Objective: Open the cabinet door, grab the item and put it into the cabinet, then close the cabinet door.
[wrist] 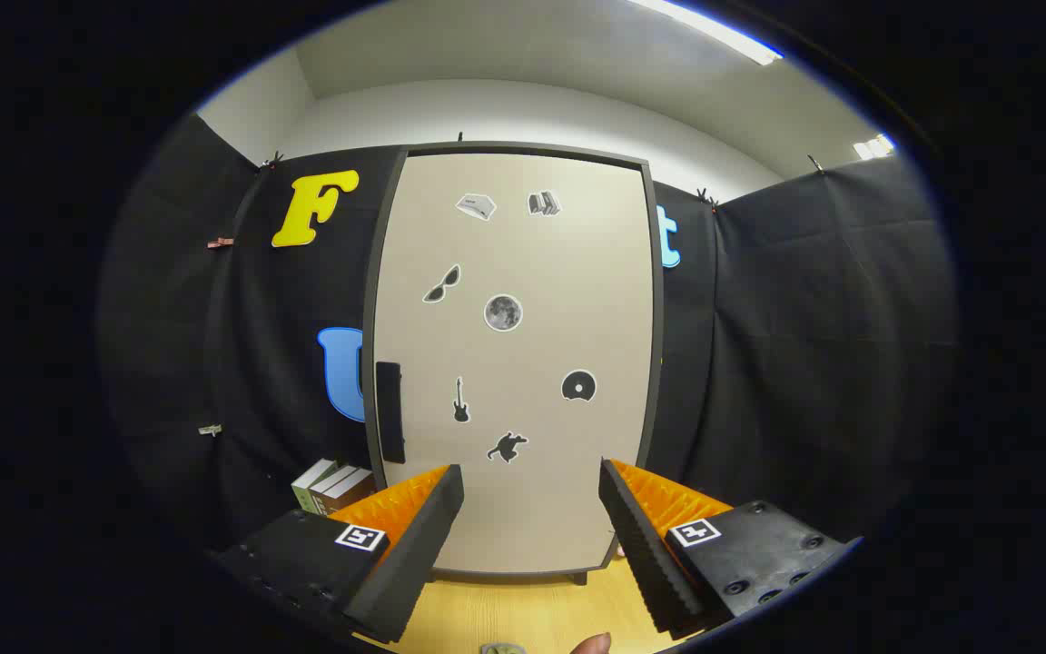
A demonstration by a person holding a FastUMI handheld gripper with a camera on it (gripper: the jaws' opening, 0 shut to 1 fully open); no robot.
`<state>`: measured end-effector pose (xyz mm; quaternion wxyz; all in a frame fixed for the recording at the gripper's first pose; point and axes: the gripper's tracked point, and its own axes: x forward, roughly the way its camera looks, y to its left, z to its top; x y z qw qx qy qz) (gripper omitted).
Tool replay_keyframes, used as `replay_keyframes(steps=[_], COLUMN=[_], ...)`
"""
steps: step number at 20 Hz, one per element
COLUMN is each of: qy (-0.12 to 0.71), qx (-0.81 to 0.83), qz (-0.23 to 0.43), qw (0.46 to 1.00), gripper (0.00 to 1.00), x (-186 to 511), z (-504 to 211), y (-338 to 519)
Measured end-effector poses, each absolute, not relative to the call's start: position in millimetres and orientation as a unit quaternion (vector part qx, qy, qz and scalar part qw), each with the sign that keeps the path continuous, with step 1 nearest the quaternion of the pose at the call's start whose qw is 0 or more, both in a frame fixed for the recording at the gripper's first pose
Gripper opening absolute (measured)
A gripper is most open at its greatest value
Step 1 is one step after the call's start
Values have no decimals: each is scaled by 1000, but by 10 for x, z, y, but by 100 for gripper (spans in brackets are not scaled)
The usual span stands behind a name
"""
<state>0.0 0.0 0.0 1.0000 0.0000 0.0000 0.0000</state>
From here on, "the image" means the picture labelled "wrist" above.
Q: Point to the small ceiling light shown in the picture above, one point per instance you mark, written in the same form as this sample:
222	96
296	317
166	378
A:
874	146

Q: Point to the brown book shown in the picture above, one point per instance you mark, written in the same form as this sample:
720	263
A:
352	490

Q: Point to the long ceiling light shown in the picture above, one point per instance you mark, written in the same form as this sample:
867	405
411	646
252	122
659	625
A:
714	29

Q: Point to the black backdrop cloth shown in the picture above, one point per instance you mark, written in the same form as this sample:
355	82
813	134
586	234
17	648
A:
804	345

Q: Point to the beige cabinet door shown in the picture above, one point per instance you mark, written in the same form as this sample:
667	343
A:
523	509

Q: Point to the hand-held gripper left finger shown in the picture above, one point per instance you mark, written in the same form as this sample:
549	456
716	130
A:
423	545

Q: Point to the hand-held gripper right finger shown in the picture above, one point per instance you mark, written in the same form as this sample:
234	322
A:
641	545

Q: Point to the grey cabinet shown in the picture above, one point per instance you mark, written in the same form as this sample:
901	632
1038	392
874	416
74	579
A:
523	149

